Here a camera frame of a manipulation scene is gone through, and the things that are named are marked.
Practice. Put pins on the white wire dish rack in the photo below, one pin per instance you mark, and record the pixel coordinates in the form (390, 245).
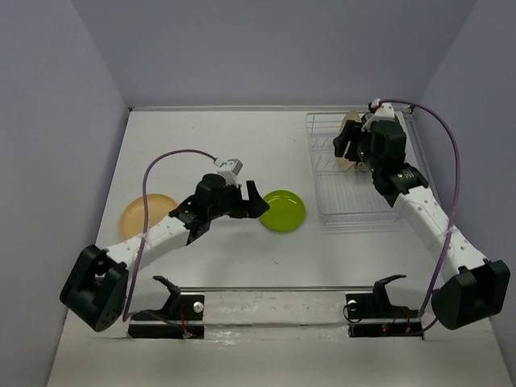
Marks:
(344, 199)

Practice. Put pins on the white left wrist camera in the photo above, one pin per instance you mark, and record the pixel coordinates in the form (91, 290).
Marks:
(229, 170)

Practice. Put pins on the beige plate with bird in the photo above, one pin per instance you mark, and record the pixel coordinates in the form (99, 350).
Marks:
(351, 117)

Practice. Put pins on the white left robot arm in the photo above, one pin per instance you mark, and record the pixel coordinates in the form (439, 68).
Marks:
(100, 287)

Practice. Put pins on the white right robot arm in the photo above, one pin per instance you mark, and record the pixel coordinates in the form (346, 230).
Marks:
(466, 285)

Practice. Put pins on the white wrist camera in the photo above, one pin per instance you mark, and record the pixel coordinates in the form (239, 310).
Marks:
(229, 170)
(378, 111)

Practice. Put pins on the lime green plate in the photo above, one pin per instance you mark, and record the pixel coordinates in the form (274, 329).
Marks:
(286, 213)

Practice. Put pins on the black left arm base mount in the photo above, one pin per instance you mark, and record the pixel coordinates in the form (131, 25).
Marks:
(180, 317)

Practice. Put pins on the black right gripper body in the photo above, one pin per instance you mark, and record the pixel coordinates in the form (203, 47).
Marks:
(367, 156)

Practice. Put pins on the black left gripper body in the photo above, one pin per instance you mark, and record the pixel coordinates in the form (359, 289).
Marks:
(230, 204)

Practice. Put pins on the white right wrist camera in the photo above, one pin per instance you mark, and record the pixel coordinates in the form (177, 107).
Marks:
(378, 111)

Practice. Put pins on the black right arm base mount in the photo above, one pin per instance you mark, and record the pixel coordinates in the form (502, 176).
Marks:
(372, 315)

